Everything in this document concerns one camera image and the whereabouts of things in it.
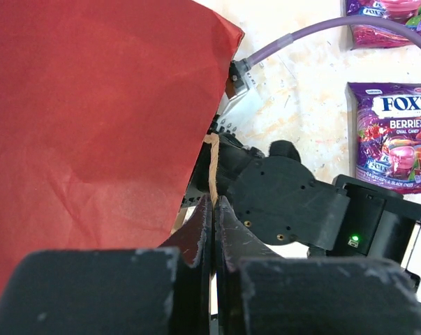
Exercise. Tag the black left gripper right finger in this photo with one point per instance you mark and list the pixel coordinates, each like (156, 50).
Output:
(260, 292)

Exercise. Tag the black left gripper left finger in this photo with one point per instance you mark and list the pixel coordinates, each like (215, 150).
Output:
(163, 290)

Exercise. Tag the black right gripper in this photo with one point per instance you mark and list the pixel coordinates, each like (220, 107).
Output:
(276, 196)

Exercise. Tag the purple berries candy packet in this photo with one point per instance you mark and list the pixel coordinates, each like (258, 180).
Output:
(388, 125)
(384, 23)

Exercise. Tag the red paper bag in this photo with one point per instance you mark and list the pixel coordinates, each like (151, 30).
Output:
(103, 109)

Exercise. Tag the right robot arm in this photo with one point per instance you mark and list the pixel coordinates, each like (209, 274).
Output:
(378, 222)

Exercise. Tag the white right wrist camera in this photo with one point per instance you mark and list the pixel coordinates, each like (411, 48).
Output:
(240, 101)

